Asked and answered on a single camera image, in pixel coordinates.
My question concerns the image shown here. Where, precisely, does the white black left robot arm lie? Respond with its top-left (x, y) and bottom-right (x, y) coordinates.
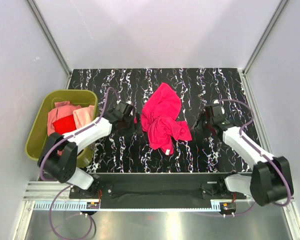
top-left (37, 100), bottom-right (142, 198)

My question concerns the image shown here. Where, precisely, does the aluminium right frame post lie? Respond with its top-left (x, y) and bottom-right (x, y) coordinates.
top-left (241, 0), bottom-right (291, 76)

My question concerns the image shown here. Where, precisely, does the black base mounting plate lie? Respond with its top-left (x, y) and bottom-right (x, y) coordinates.
top-left (69, 173), bottom-right (246, 206)

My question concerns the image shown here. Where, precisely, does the red folded shirt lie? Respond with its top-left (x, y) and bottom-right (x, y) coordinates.
top-left (52, 115), bottom-right (77, 135)

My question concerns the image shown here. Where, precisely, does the salmon pink shirt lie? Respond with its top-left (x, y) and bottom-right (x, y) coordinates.
top-left (47, 101), bottom-right (80, 136)

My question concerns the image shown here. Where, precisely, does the white slotted cable duct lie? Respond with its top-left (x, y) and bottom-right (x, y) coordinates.
top-left (34, 200), bottom-right (221, 212)

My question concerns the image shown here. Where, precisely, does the magenta pink t-shirt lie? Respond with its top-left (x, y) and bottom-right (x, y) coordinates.
top-left (140, 83), bottom-right (192, 156)

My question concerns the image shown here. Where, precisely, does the aluminium frame post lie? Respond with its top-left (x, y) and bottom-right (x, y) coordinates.
top-left (25, 0), bottom-right (72, 78)
top-left (241, 0), bottom-right (291, 76)

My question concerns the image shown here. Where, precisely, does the light pink shirt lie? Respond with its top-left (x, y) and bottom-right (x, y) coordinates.
top-left (73, 105), bottom-right (95, 129)

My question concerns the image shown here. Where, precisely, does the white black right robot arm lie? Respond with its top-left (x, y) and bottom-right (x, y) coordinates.
top-left (192, 102), bottom-right (294, 207)

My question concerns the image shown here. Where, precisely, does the olive green plastic bin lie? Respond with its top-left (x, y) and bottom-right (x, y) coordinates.
top-left (25, 89), bottom-right (98, 161)

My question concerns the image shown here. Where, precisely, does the aluminium left frame post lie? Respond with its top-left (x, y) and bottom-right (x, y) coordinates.
top-left (25, 0), bottom-right (72, 78)

